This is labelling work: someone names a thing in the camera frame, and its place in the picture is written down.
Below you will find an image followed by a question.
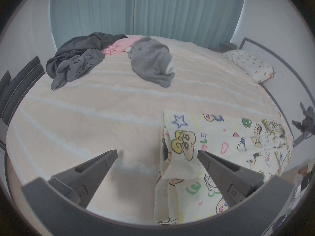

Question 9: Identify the dark grey garment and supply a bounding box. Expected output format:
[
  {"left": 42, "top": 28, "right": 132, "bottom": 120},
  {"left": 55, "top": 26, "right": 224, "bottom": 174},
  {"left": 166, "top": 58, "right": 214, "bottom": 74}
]
[{"left": 50, "top": 48, "right": 105, "bottom": 91}]

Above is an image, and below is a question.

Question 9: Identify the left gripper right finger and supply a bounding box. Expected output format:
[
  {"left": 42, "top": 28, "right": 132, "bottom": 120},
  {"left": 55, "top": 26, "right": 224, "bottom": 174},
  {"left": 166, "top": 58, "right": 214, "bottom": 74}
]
[{"left": 198, "top": 150, "right": 266, "bottom": 207}]

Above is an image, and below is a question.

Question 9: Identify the grey knit garment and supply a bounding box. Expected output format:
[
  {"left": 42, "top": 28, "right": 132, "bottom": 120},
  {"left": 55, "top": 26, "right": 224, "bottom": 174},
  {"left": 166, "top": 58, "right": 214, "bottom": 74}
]
[{"left": 128, "top": 36, "right": 176, "bottom": 88}]

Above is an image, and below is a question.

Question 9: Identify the pink garment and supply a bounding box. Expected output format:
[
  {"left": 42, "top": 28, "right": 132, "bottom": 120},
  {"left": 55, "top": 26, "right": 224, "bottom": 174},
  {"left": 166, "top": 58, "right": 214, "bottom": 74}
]
[{"left": 102, "top": 37, "right": 138, "bottom": 56}]

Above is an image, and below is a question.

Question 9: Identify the grey bedside table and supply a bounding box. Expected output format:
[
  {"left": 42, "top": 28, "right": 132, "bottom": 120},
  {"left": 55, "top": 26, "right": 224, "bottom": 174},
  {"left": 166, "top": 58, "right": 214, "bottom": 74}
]
[{"left": 209, "top": 41, "right": 238, "bottom": 54}]

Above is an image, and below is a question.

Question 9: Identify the bed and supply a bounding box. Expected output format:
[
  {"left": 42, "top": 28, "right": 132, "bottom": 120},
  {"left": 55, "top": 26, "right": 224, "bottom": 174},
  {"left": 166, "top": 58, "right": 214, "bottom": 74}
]
[{"left": 5, "top": 35, "right": 315, "bottom": 227}]

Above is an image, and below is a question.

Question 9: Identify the white printed pyjama top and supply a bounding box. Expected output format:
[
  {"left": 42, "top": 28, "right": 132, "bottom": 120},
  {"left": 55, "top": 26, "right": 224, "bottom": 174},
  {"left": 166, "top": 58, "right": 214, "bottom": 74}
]
[{"left": 154, "top": 109, "right": 294, "bottom": 225}]

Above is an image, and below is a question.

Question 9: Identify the white printed pillow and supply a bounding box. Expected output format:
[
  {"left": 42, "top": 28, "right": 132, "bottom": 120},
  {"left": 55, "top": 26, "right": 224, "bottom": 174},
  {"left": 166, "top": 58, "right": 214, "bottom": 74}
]
[{"left": 222, "top": 49, "right": 276, "bottom": 84}]

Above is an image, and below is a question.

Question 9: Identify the black slatted frame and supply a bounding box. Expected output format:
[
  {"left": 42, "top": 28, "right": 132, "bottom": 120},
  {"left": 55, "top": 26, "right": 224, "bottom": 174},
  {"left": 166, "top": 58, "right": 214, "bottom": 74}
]
[{"left": 0, "top": 56, "right": 46, "bottom": 132}]

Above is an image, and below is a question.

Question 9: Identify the blue-green curtain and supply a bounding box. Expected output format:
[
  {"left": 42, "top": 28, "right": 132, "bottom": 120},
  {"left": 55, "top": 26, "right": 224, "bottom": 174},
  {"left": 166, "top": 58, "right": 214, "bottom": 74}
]
[{"left": 49, "top": 0, "right": 246, "bottom": 50}]

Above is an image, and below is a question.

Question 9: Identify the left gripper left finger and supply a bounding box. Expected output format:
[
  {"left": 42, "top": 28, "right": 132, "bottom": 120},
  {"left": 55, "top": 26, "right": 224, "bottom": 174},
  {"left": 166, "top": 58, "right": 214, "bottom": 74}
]
[{"left": 48, "top": 149, "right": 118, "bottom": 209}]

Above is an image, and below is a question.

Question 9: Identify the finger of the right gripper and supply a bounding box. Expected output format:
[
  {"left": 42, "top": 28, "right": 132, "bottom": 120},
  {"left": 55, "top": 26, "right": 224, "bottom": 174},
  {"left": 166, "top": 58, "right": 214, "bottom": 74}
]
[
  {"left": 299, "top": 102, "right": 311, "bottom": 117},
  {"left": 292, "top": 119, "right": 304, "bottom": 132}
]

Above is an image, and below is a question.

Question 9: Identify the black garment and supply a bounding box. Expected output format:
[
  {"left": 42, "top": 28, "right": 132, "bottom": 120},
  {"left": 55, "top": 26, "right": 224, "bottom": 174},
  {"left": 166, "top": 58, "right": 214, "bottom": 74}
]
[{"left": 46, "top": 32, "right": 128, "bottom": 79}]

